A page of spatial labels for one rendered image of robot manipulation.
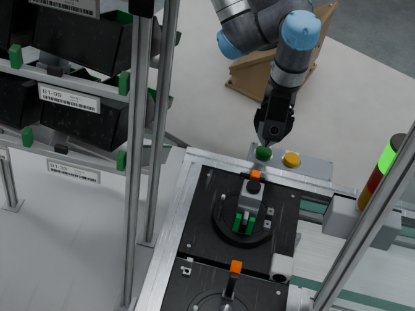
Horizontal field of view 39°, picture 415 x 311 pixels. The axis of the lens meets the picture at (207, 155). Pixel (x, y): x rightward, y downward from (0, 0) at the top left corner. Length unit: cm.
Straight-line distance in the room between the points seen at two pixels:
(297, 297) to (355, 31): 260
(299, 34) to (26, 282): 76
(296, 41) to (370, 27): 256
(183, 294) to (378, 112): 91
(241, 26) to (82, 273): 64
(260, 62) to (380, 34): 213
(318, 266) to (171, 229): 34
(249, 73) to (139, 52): 96
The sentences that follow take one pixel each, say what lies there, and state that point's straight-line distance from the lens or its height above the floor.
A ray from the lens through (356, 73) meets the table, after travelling 194.
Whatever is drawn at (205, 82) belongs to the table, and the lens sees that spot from 175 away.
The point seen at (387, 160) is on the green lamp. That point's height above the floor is 139.
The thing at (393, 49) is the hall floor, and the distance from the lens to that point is 364.
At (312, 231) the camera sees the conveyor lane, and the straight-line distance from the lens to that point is 140.
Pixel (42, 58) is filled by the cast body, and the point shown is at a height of 125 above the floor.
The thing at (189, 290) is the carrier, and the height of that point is 97.
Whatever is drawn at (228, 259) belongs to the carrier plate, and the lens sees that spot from 125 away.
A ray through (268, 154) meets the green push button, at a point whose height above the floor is 97.
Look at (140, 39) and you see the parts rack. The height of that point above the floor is 157.
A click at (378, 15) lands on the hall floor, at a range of 389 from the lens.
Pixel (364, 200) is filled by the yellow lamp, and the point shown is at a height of 129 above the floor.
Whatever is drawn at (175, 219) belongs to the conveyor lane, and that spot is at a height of 95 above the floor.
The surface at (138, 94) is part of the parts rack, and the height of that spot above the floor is 148.
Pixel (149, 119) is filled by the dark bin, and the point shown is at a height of 125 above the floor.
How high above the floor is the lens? 203
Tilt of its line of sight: 49 degrees down
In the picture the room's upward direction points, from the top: 12 degrees clockwise
